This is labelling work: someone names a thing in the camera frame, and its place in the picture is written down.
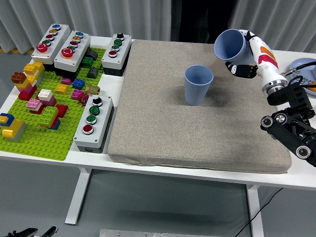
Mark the yellow toy brick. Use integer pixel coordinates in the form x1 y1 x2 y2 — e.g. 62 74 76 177
55 83 69 95

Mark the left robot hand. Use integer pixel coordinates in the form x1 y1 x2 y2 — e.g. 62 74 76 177
7 226 59 237

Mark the green orange blue brick stack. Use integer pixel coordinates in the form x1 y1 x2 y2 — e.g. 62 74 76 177
38 106 61 131

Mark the blue ribbed cup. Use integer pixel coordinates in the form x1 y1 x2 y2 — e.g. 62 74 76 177
214 29 255 65
184 64 214 106

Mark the green toy brick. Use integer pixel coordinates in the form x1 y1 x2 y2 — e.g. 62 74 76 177
81 56 94 69

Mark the person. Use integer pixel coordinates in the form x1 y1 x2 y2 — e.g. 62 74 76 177
170 0 239 44

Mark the blue yellow brick stack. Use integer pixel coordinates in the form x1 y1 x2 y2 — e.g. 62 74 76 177
0 113 15 128

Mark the brass valve fitting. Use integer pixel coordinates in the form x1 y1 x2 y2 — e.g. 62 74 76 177
85 84 101 96

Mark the blue toy brick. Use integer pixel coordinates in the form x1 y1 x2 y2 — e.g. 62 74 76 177
72 78 85 90

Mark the brown yellow red brick tower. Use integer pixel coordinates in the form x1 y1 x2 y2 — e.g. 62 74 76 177
10 72 38 101

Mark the red toy brick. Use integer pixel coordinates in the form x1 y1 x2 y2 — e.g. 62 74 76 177
56 104 69 118

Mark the blue plate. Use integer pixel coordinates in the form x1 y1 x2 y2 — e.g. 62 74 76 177
289 58 316 96

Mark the four-button control box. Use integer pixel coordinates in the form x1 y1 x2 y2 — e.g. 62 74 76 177
73 94 115 154
101 33 132 77

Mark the grey-brown fabric mat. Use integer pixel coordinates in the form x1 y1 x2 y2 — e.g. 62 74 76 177
108 39 292 174

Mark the green studded baseplate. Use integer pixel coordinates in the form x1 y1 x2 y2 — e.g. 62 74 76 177
0 46 107 161

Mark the white pleated curtain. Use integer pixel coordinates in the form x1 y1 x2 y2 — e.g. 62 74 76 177
0 0 173 54
228 0 316 53

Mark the black floor cable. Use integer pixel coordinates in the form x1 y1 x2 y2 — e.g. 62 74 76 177
234 187 284 237

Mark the yellow white green brick stack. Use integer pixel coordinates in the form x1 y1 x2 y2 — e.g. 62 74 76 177
23 61 45 86

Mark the yellow grey brick stack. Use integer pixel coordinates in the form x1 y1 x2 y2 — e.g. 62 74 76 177
1 118 27 142

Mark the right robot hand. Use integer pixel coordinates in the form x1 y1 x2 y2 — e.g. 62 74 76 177
224 29 287 91

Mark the five-button control box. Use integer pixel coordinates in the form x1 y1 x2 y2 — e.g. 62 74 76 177
31 23 71 72
53 30 91 79

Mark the white table leg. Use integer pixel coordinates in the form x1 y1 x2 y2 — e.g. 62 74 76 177
245 184 265 237
64 167 92 226

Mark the pink white red brick stack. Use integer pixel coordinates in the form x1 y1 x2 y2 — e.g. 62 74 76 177
26 98 44 115

